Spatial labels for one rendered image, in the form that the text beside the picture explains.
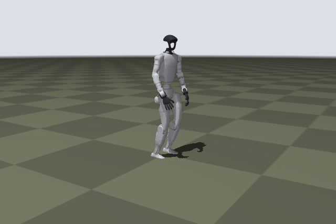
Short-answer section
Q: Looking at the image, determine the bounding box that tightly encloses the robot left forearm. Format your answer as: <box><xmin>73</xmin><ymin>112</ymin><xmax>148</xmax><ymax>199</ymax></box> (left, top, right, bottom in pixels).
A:
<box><xmin>179</xmin><ymin>72</ymin><xmax>187</xmax><ymax>93</ymax></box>

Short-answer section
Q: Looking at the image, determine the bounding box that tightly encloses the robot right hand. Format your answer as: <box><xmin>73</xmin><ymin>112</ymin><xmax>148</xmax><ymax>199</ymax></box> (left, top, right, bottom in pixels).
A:
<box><xmin>160</xmin><ymin>92</ymin><xmax>174</xmax><ymax>110</ymax></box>

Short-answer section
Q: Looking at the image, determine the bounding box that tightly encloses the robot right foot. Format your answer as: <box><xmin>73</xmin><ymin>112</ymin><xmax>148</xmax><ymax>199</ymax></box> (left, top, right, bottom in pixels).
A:
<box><xmin>151</xmin><ymin>152</ymin><xmax>165</xmax><ymax>158</ymax></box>

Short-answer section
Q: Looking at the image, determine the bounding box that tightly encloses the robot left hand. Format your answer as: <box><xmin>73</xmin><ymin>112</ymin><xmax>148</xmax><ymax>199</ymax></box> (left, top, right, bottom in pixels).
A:
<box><xmin>183</xmin><ymin>88</ymin><xmax>189</xmax><ymax>106</ymax></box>

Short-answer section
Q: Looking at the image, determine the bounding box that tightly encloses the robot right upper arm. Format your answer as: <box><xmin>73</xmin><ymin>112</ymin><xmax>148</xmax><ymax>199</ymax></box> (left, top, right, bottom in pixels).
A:
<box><xmin>152</xmin><ymin>55</ymin><xmax>164</xmax><ymax>78</ymax></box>

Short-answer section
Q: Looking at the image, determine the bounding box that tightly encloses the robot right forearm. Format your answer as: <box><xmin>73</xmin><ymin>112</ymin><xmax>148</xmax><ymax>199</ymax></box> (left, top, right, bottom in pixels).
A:
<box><xmin>153</xmin><ymin>73</ymin><xmax>165</xmax><ymax>97</ymax></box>

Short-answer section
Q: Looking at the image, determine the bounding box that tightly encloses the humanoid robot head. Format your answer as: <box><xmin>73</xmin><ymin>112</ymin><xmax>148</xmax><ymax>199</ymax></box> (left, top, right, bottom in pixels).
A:
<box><xmin>163</xmin><ymin>35</ymin><xmax>177</xmax><ymax>55</ymax></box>

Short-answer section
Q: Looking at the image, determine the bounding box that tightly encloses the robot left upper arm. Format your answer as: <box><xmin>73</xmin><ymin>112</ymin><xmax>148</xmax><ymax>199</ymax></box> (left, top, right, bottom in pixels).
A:
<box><xmin>176</xmin><ymin>55</ymin><xmax>183</xmax><ymax>78</ymax></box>

